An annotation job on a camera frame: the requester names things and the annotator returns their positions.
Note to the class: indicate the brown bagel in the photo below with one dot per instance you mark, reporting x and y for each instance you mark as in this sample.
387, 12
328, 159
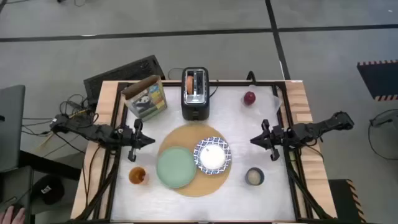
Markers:
189, 84

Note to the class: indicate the clear plastic container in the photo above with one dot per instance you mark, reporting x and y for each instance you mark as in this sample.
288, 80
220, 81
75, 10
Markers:
268, 101

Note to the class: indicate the round wooden board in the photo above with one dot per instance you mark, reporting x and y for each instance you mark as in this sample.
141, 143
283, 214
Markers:
186, 137

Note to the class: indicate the blue patterned paper bowl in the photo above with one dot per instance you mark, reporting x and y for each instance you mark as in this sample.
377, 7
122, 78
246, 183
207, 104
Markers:
213, 157

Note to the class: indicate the black toaster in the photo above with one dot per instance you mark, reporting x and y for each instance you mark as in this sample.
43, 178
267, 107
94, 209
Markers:
195, 110

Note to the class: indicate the grey laptop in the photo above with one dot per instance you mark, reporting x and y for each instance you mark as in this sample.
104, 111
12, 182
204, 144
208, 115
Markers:
11, 130

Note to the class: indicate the panda cereal box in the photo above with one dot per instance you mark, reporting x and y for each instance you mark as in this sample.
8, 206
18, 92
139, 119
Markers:
144, 102

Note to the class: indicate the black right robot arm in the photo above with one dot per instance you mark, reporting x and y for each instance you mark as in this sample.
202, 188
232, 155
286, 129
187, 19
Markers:
314, 129

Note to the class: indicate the red apple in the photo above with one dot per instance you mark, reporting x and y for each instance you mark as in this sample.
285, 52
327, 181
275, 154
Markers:
249, 98

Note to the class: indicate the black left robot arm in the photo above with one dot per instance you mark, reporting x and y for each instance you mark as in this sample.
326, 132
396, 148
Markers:
93, 132

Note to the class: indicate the black metal table frame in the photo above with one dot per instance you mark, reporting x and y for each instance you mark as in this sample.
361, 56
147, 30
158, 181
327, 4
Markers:
230, 83

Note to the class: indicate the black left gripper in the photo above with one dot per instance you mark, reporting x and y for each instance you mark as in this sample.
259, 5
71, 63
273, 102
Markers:
129, 138

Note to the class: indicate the green plate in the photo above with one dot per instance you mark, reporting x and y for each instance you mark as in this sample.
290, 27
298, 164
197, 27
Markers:
176, 168

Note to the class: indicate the dark mat with hazard stripes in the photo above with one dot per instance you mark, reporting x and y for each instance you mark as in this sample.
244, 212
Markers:
342, 199
379, 79

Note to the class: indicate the person's hand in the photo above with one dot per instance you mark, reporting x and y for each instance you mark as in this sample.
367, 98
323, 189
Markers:
12, 216

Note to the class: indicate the amber drinking glass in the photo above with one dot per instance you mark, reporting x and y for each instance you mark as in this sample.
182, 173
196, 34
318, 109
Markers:
137, 175

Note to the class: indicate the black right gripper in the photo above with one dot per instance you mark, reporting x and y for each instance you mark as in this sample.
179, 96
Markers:
275, 137

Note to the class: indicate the small dark blue-grey cup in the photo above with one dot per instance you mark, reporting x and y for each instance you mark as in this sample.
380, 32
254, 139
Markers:
255, 176

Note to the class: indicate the black cap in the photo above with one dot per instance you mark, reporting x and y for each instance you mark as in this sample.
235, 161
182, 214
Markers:
48, 189

